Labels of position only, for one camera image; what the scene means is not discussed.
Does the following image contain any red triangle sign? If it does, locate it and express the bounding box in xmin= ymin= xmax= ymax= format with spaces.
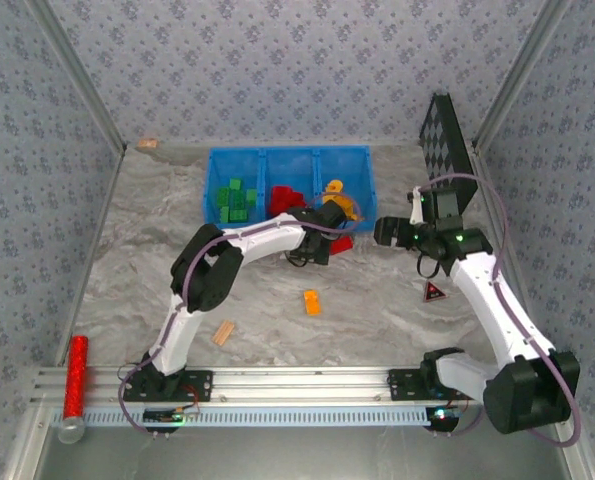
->
xmin=422 ymin=279 xmax=447 ymax=304

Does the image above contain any blue three-compartment bin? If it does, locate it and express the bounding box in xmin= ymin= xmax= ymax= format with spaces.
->
xmin=202 ymin=144 xmax=378 ymax=235

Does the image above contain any black checkerboard panel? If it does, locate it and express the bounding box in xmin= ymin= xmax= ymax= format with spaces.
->
xmin=418 ymin=93 xmax=479 ymax=212

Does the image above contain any ridged wooden piece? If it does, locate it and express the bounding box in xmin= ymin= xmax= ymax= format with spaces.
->
xmin=211 ymin=320 xmax=236 ymax=346

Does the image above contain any red glitter tube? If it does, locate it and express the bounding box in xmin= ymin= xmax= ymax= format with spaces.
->
xmin=62 ymin=334 xmax=89 ymax=445

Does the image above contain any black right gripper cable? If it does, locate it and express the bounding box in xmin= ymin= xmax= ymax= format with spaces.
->
xmin=415 ymin=249 xmax=441 ymax=279

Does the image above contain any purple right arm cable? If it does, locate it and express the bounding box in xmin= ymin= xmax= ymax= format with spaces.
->
xmin=414 ymin=173 xmax=582 ymax=447

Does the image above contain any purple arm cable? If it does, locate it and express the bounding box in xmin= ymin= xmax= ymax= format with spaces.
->
xmin=118 ymin=192 xmax=364 ymax=437
xmin=414 ymin=173 xmax=582 ymax=447

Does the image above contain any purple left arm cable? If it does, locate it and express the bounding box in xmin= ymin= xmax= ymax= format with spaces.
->
xmin=118 ymin=192 xmax=364 ymax=437

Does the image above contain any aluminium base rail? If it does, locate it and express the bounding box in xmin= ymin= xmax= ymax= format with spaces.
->
xmin=29 ymin=364 xmax=576 ymax=405

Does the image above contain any aluminium frame post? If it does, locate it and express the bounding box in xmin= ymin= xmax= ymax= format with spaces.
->
xmin=470 ymin=0 xmax=576 ymax=151
xmin=24 ymin=0 xmax=129 ymax=154

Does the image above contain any thin aluminium side rail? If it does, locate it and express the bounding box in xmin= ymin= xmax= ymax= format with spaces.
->
xmin=54 ymin=147 xmax=128 ymax=366

